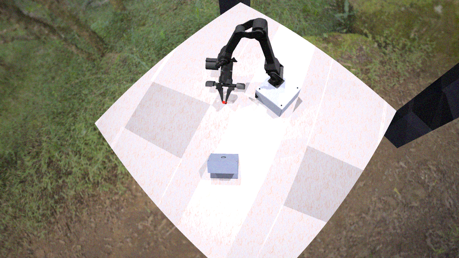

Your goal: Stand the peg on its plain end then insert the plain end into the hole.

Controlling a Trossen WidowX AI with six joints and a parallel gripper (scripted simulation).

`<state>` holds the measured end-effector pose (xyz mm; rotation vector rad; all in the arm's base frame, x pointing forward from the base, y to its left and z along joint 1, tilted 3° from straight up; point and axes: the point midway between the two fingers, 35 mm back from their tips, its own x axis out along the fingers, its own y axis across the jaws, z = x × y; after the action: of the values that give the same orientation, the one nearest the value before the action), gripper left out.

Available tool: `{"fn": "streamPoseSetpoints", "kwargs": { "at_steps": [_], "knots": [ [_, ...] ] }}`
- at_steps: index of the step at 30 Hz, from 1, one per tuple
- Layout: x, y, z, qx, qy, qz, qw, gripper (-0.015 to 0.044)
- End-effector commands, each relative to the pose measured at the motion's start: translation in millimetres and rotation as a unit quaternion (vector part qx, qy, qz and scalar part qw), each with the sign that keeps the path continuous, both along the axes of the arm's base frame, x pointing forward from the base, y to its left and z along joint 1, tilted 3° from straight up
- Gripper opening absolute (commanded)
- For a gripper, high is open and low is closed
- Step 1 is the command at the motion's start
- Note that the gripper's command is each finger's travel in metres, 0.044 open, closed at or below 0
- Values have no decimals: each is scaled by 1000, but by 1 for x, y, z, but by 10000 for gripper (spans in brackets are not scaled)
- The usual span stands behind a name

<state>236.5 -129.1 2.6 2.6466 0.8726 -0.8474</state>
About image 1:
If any pale blue flat panel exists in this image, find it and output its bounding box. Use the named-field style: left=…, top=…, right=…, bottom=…
left=207, top=153, right=239, bottom=179

